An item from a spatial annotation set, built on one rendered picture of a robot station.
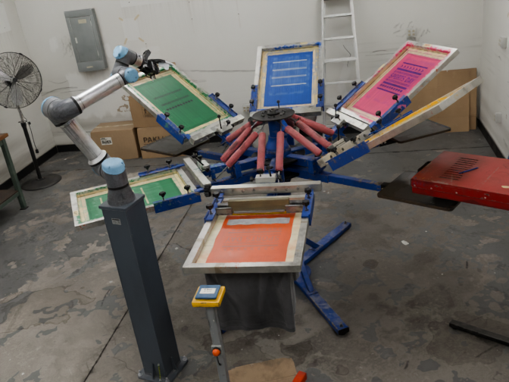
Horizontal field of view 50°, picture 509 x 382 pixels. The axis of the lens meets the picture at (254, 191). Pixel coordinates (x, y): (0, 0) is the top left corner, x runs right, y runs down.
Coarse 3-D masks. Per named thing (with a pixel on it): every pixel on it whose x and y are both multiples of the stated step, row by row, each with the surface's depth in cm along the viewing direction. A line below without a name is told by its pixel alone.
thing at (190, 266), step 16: (208, 224) 308; (304, 224) 294; (304, 240) 280; (192, 256) 278; (192, 272) 270; (208, 272) 268; (224, 272) 267; (240, 272) 265; (256, 272) 264; (272, 272) 262
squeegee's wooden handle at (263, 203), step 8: (232, 200) 317; (240, 200) 316; (248, 200) 315; (256, 200) 314; (264, 200) 313; (272, 200) 312; (280, 200) 311; (288, 200) 310; (232, 208) 318; (240, 208) 317; (248, 208) 316; (256, 208) 316; (264, 208) 315; (272, 208) 314; (280, 208) 313
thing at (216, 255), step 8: (232, 216) 322; (240, 216) 321; (248, 216) 319; (256, 216) 318; (224, 224) 313; (240, 224) 311; (248, 224) 310; (256, 224) 309; (224, 232) 305; (216, 240) 297; (224, 240) 296; (216, 248) 290; (208, 256) 283; (216, 256) 282; (224, 256) 281; (232, 256) 280; (240, 256) 279
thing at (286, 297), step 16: (288, 272) 271; (240, 288) 280; (256, 288) 280; (272, 288) 279; (288, 288) 276; (224, 304) 288; (240, 304) 285; (256, 304) 284; (272, 304) 283; (288, 304) 280; (224, 320) 292; (240, 320) 290; (256, 320) 289; (272, 320) 288; (288, 320) 284
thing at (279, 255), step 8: (264, 216) 317; (272, 216) 316; (280, 216) 314; (288, 216) 313; (264, 224) 307; (272, 224) 306; (280, 224) 305; (288, 224) 304; (288, 232) 296; (280, 240) 289; (288, 240) 288; (280, 248) 282; (248, 256) 278; (256, 256) 277; (264, 256) 276; (272, 256) 275; (280, 256) 274
